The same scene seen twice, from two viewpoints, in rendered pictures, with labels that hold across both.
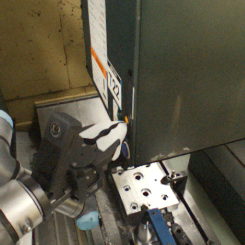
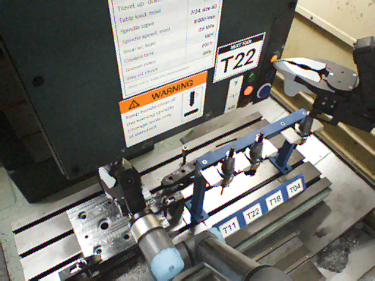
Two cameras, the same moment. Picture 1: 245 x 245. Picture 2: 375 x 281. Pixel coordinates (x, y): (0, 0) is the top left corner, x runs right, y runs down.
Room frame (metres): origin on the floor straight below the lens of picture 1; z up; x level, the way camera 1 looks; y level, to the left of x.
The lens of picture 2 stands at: (0.67, 0.43, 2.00)
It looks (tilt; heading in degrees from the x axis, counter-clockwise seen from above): 50 degrees down; 254
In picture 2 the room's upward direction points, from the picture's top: 4 degrees clockwise
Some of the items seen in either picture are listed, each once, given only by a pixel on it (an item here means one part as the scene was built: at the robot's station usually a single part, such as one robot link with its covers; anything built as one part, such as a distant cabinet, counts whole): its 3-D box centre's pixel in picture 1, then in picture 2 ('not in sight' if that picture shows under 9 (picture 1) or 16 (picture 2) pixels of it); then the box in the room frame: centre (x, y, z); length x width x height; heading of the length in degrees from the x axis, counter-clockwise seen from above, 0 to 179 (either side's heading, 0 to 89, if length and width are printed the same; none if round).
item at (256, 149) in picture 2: not in sight; (258, 146); (0.29, -0.10, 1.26); 0.04 x 0.04 x 0.07
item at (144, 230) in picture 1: (145, 227); (229, 160); (0.40, -0.06, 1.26); 0.04 x 0.04 x 0.07
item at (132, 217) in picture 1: (138, 219); (212, 177); (0.45, -0.04, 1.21); 0.07 x 0.05 x 0.01; 108
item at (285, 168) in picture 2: not in sight; (289, 143); (0.05, -0.24, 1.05); 0.10 x 0.05 x 0.30; 108
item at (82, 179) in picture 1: (63, 177); (350, 99); (0.27, 0.10, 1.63); 0.12 x 0.08 x 0.09; 138
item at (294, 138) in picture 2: not in sight; (291, 136); (0.14, -0.15, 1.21); 0.07 x 0.05 x 0.01; 108
